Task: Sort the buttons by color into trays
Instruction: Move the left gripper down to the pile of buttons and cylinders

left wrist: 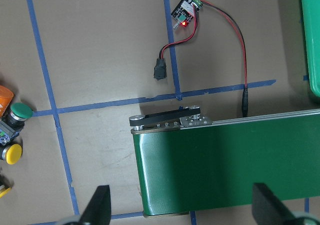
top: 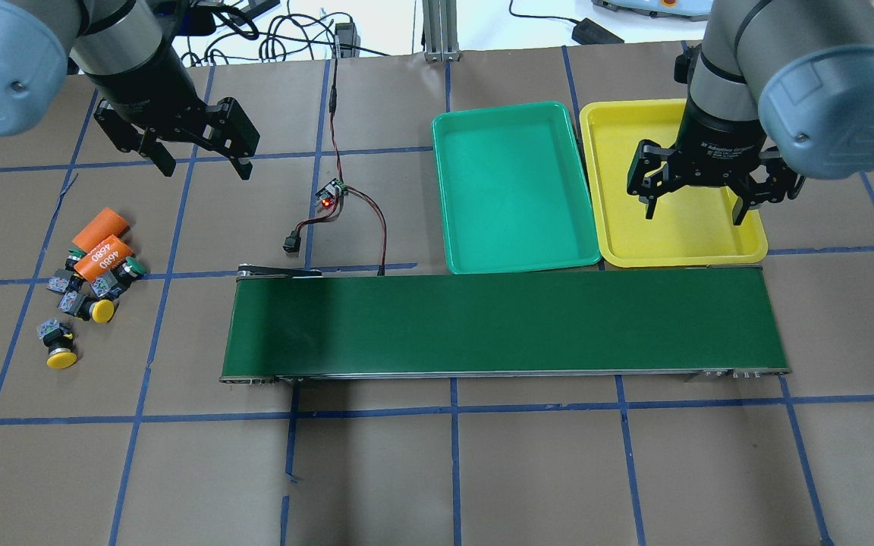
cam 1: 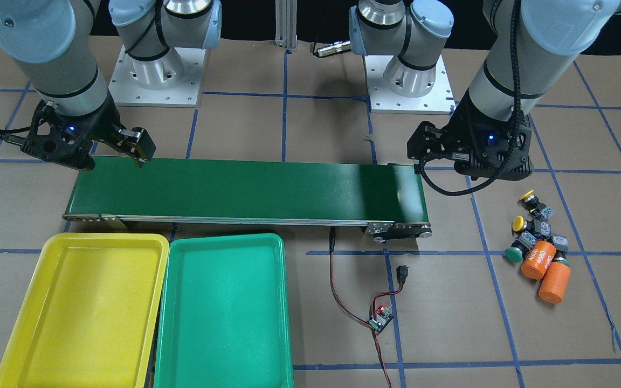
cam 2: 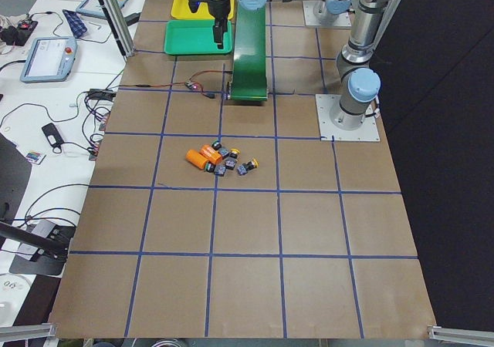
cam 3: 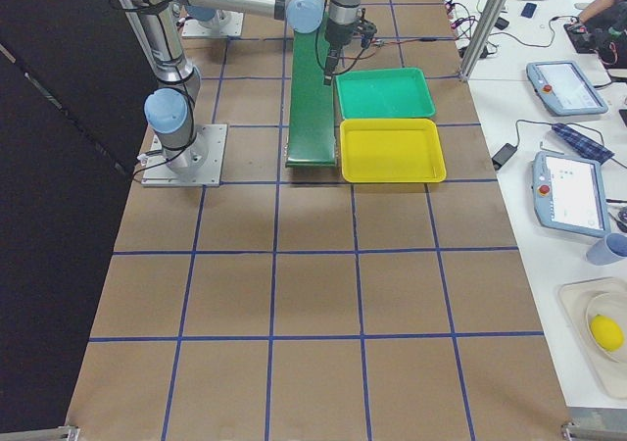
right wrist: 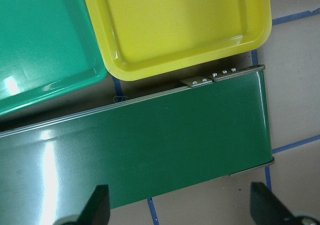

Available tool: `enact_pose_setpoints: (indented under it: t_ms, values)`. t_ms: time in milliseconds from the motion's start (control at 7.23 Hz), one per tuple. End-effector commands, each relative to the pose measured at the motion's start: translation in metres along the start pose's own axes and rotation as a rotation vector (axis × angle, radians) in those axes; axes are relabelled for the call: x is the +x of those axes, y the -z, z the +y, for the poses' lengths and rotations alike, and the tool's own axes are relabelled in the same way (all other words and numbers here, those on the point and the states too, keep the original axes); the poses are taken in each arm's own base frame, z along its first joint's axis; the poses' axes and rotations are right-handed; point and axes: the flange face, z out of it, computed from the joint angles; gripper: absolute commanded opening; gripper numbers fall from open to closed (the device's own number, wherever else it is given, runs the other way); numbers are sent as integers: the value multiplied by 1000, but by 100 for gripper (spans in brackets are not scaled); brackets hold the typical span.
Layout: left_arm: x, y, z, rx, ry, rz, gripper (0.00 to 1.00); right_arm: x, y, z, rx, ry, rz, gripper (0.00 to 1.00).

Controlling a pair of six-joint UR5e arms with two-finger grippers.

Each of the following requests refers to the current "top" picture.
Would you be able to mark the plain orange cylinder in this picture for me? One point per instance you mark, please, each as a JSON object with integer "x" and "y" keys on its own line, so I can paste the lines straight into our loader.
{"x": 105, "y": 224}

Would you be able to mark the small controller circuit board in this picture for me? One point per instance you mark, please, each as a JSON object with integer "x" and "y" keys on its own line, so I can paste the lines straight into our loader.
{"x": 331, "y": 194}

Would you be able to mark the aluminium frame post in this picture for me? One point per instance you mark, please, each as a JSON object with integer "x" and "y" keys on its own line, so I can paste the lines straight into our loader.
{"x": 440, "y": 37}

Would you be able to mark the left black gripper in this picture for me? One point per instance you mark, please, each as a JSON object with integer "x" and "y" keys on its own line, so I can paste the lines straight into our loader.
{"x": 147, "y": 92}

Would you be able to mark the yellow plastic tray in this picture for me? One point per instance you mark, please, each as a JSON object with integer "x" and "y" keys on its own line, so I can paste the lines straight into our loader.
{"x": 691, "y": 227}

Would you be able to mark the green push button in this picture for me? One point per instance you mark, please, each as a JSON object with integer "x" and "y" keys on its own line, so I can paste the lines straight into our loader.
{"x": 67, "y": 279}
{"x": 112, "y": 284}

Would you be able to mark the black switch connector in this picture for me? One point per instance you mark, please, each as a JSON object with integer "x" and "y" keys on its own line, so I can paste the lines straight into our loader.
{"x": 292, "y": 243}

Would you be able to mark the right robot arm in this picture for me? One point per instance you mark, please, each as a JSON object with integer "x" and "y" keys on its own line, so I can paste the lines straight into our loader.
{"x": 777, "y": 92}

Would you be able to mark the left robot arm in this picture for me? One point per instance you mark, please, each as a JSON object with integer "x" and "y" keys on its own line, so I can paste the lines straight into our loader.
{"x": 39, "y": 39}

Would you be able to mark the green plastic tray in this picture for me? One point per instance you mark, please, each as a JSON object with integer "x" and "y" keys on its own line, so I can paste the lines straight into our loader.
{"x": 512, "y": 190}

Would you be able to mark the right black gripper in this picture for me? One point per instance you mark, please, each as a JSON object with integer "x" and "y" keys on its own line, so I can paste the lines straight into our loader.
{"x": 716, "y": 144}

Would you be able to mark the green conveyor belt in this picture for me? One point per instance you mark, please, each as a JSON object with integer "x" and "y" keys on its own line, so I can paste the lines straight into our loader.
{"x": 707, "y": 321}

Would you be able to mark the black power adapter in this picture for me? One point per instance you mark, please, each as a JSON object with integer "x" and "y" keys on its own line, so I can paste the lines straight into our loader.
{"x": 588, "y": 32}

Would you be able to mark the yellow push button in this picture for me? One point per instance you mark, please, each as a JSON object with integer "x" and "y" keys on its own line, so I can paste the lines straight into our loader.
{"x": 87, "y": 308}
{"x": 58, "y": 339}

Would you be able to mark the orange cylinder marked 4680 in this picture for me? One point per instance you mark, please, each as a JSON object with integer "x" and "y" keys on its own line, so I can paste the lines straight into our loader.
{"x": 104, "y": 257}

